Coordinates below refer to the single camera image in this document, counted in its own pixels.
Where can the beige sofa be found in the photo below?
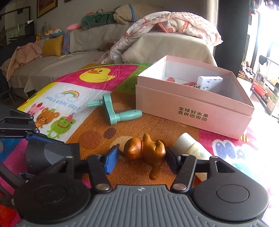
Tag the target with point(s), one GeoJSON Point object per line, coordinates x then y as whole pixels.
{"type": "Point", "coordinates": [142, 42]}

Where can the yellow cushion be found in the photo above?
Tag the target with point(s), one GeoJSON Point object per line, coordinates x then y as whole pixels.
{"type": "Point", "coordinates": [53, 46]}

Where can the small white box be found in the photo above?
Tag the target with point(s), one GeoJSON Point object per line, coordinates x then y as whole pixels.
{"type": "Point", "coordinates": [210, 83]}

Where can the black hair dryer nozzle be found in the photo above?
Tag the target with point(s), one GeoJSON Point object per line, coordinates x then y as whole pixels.
{"type": "Point", "coordinates": [40, 154]}

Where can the cream lotion tube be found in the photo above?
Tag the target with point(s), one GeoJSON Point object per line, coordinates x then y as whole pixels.
{"type": "Point", "coordinates": [186, 144]}

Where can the colourful cartoon play mat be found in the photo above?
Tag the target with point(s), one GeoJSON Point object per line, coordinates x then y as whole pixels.
{"type": "Point", "coordinates": [96, 108]}

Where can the beige pillow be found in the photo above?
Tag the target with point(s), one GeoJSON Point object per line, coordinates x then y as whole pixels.
{"type": "Point", "coordinates": [133, 12]}

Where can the brown wooden animal figure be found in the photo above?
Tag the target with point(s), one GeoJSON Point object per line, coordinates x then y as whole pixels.
{"type": "Point", "coordinates": [147, 151]}

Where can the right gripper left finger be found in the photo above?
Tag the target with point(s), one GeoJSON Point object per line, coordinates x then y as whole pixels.
{"type": "Point", "coordinates": [110, 159]}

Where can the peach blanket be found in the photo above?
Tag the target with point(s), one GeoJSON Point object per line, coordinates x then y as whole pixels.
{"type": "Point", "coordinates": [21, 56]}

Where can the pink cardboard box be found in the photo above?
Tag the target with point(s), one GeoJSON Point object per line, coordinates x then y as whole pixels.
{"type": "Point", "coordinates": [168, 89]}

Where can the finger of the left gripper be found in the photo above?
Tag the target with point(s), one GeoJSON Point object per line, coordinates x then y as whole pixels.
{"type": "Point", "coordinates": [17, 120]}
{"type": "Point", "coordinates": [42, 137]}

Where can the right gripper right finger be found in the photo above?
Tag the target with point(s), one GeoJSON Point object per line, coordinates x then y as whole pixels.
{"type": "Point", "coordinates": [174, 160]}

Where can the green plush pillow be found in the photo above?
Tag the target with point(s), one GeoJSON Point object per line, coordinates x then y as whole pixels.
{"type": "Point", "coordinates": [97, 19]}

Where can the metal balcony rack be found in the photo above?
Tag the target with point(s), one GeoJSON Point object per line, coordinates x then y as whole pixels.
{"type": "Point", "coordinates": [265, 85]}

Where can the pink plush toy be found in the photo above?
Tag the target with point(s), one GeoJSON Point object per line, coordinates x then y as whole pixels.
{"type": "Point", "coordinates": [74, 26]}

